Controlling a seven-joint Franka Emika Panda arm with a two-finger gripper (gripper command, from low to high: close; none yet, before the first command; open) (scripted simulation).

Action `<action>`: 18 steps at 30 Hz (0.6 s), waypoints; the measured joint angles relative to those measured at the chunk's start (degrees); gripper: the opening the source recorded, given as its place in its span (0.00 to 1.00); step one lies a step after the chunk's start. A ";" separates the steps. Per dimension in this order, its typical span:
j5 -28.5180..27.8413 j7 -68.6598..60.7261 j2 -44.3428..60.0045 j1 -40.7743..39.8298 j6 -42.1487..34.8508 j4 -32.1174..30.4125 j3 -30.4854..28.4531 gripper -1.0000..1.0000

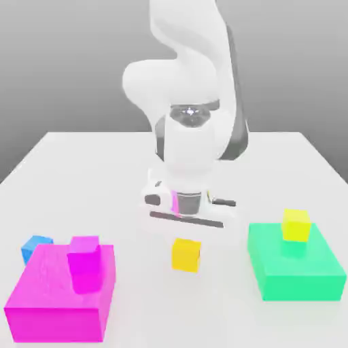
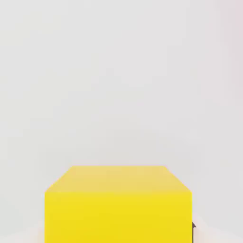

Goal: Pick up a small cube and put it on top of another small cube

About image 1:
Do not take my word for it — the small blue cube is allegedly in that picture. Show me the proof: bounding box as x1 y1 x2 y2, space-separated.
20 235 54 266

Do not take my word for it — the small magenta cube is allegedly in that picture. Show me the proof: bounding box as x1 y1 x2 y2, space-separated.
67 235 102 295

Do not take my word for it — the small lime yellow cube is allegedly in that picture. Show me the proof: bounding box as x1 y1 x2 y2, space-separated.
281 208 311 243

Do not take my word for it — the large green box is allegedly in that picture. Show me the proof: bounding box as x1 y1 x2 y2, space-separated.
246 222 348 302

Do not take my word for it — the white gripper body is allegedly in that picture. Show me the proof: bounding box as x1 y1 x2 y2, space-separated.
143 205 237 235

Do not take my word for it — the large magenta box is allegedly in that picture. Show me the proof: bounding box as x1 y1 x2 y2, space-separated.
3 243 117 344

